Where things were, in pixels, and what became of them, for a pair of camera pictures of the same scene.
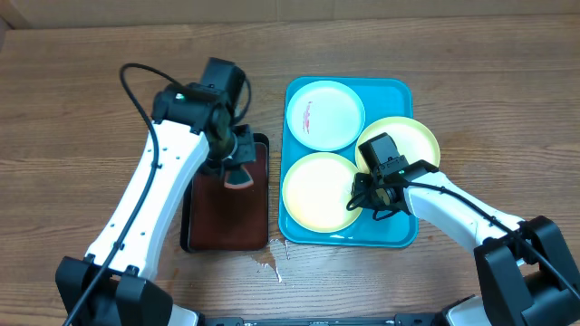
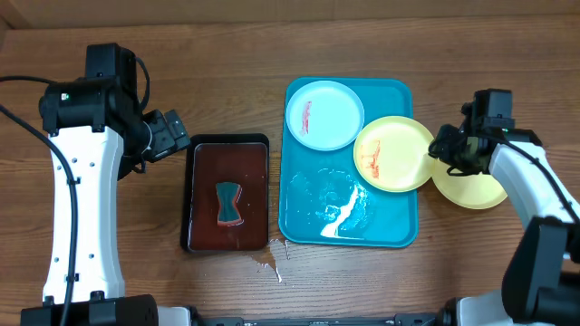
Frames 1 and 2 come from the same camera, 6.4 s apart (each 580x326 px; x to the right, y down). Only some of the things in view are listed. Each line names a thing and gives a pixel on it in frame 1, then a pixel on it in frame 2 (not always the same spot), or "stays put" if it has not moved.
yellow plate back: (414, 140) stays put
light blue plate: (325, 116) stays put
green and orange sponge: (237, 178) → (228, 194)
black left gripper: (247, 151) → (171, 136)
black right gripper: (365, 195) → (445, 148)
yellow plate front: (316, 190) → (478, 191)
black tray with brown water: (217, 218) stays put
